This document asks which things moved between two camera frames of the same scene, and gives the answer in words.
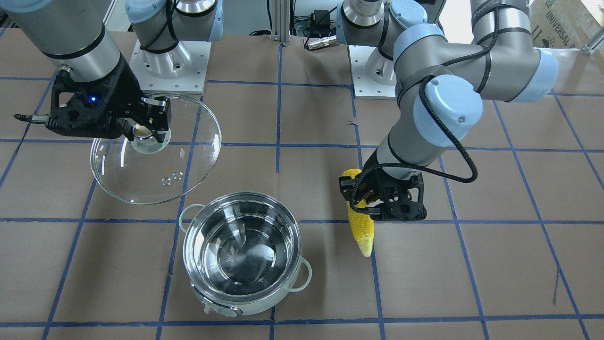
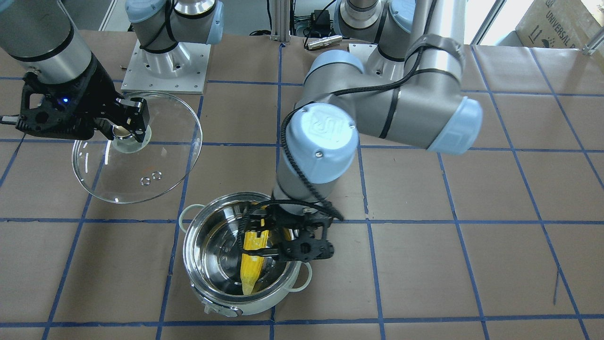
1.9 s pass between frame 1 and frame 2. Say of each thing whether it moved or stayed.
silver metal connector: stayed
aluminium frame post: stayed
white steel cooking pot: stayed
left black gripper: moved
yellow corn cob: moved
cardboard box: stayed
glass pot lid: moved
